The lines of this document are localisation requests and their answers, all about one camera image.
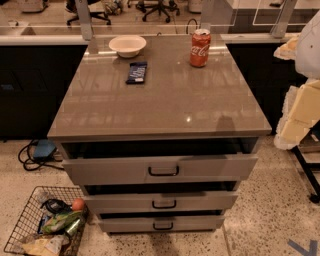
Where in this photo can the white paper bowl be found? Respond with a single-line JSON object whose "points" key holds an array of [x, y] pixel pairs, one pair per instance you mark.
{"points": [[127, 46]]}

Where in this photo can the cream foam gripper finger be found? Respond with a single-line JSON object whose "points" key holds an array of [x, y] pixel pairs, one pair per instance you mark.
{"points": [[300, 112]]}

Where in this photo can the grey middle drawer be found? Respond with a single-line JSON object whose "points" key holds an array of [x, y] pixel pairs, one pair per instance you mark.
{"points": [[177, 199]]}

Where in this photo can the orange ball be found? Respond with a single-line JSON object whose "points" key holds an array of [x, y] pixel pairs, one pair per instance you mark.
{"points": [[78, 204]]}

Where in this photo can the red coca-cola can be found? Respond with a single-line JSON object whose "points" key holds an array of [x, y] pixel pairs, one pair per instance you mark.
{"points": [[201, 40]]}

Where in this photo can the blue foot pedal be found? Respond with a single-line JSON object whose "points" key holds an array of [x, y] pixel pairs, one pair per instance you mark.
{"points": [[44, 149]]}

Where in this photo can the green snack bag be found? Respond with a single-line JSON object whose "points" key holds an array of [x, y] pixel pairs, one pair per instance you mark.
{"points": [[60, 221]]}

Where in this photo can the grey drawer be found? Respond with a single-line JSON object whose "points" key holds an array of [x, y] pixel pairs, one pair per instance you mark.
{"points": [[177, 199], [177, 221], [162, 161]]}

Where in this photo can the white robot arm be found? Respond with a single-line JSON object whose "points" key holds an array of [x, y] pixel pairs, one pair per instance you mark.
{"points": [[304, 50]]}

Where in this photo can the grey bottom drawer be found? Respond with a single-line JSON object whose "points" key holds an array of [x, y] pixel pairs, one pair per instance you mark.
{"points": [[177, 221]]}

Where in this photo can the black office chair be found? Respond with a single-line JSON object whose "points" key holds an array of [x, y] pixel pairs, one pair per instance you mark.
{"points": [[159, 7], [71, 8]]}

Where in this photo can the black wire basket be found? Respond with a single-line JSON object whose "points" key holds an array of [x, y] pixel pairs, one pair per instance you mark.
{"points": [[44, 203]]}

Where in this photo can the yellow snack bag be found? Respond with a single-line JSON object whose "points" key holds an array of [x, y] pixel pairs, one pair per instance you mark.
{"points": [[46, 246]]}

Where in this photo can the grey drawer cabinet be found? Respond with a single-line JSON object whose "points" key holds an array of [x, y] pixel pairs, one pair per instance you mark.
{"points": [[175, 102]]}

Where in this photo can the grey top drawer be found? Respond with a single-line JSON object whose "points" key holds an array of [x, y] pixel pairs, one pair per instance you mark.
{"points": [[162, 161]]}

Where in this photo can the dark blue chocolate bar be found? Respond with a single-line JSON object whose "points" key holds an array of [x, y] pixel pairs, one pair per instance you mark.
{"points": [[137, 72]]}

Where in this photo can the black office chair left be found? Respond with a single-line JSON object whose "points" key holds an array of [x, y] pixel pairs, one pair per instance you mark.
{"points": [[71, 8]]}

